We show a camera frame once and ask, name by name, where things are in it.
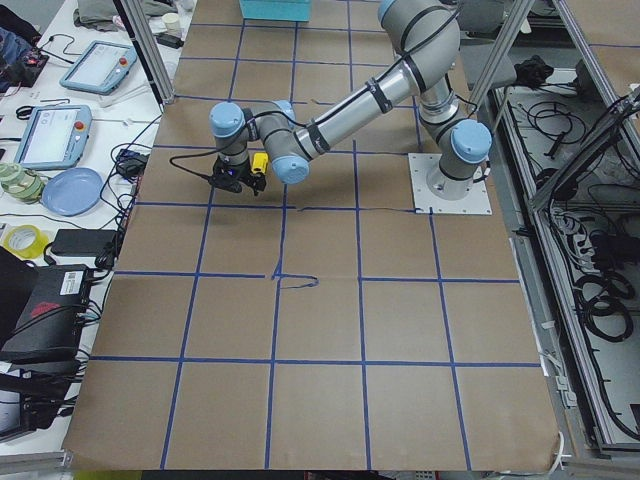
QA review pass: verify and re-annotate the yellow beetle toy car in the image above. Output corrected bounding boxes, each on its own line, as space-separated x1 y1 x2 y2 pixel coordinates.
251 152 269 175

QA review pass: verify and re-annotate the blue teach pendant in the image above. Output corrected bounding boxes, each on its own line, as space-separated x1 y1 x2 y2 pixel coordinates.
59 41 138 95
14 105 93 171

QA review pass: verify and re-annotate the turquoise storage bin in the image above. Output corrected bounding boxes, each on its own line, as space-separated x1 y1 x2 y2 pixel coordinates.
239 0 312 22

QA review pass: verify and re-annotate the aluminium frame post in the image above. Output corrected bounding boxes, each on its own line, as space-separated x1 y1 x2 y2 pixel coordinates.
113 0 175 105

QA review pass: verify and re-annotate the yellow tape roll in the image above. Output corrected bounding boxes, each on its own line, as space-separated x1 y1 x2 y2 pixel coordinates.
3 225 49 260

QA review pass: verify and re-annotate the white paper cup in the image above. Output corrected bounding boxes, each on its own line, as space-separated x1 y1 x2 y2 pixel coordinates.
161 12 182 37

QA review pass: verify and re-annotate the black computer box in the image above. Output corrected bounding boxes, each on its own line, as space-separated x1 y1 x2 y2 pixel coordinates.
1 249 90 365

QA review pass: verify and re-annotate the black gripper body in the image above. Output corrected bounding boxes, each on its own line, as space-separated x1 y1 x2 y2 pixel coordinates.
208 155 250 193

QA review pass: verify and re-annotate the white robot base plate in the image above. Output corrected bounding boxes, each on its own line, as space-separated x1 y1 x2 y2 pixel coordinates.
408 153 492 215

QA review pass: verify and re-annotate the blue plastic plate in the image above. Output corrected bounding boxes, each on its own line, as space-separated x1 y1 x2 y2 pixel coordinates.
41 167 103 216

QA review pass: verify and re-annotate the upper blue teach pendant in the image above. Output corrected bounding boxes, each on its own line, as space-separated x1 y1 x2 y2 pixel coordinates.
59 41 138 95

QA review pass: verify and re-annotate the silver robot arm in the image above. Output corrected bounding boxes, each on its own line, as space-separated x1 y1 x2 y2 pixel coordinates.
207 1 492 200

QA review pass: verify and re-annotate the green tape rolls stack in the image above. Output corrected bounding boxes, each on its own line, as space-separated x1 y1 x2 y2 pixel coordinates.
1 163 46 204

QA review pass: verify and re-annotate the black power adapter brick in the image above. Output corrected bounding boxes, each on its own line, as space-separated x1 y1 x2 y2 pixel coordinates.
50 229 116 257

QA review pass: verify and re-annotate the lower blue teach pendant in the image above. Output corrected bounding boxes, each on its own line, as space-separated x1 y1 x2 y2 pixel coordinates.
14 105 93 171

